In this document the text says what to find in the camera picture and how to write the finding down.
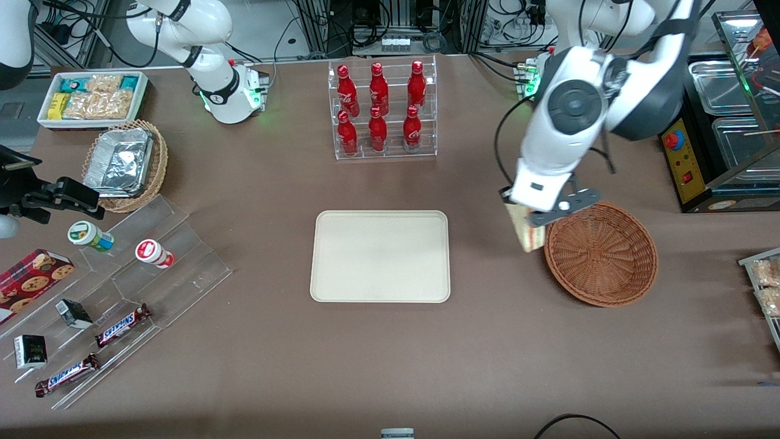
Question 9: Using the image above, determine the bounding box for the light wicker basket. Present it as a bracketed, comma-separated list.
[82, 120, 169, 213]

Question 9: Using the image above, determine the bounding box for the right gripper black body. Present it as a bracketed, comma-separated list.
[0, 145, 43, 212]

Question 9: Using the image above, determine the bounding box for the triangular sandwich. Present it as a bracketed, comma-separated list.
[506, 203, 547, 252]

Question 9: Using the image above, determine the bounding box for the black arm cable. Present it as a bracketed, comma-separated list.
[494, 95, 537, 187]

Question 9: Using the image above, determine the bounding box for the beige rectangular tray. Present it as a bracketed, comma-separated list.
[310, 210, 452, 304]

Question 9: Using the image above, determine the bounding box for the Snickers chocolate bar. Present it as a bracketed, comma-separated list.
[94, 303, 152, 349]
[34, 353, 100, 398]

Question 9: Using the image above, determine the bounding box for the green label yogurt cup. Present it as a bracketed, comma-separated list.
[67, 221, 115, 253]

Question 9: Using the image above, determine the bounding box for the grey metal snack tray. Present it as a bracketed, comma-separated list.
[738, 247, 780, 353]

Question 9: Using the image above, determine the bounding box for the small clear cracker bag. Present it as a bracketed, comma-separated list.
[85, 74, 123, 96]

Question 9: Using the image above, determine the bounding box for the aluminium frame structure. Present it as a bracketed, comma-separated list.
[292, 0, 549, 59]

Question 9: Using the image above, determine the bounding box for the white snack bin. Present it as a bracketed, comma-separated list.
[37, 71, 149, 130]

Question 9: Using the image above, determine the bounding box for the red cola bottle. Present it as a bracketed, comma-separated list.
[403, 105, 423, 152]
[368, 107, 388, 153]
[337, 110, 359, 157]
[336, 64, 360, 118]
[369, 62, 389, 115]
[407, 60, 427, 110]

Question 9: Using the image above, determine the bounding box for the large clear cracker bag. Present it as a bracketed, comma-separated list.
[63, 90, 135, 121]

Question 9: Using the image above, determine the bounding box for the black food warmer cabinet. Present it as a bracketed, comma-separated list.
[661, 0, 780, 214]

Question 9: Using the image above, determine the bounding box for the clear bagged snack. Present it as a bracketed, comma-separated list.
[751, 259, 780, 287]
[754, 287, 780, 318]

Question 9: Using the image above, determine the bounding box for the brown wicker basket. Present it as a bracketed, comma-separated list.
[544, 202, 659, 307]

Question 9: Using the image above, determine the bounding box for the aluminium foil tray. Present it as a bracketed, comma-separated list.
[83, 128, 154, 198]

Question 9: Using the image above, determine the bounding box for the small black box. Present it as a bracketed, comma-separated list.
[13, 334, 48, 370]
[55, 299, 93, 330]

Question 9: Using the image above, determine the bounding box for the clear acrylic bottle rack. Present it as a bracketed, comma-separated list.
[328, 55, 438, 161]

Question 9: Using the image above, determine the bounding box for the black table cable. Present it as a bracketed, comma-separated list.
[534, 413, 622, 439]

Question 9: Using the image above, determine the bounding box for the clear acrylic stepped stand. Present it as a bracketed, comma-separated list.
[0, 194, 233, 410]

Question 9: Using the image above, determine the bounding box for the red label yogurt cup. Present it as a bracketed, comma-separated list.
[135, 239, 176, 269]

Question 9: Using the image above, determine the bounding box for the red cookie box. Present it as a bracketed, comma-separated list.
[0, 248, 76, 326]

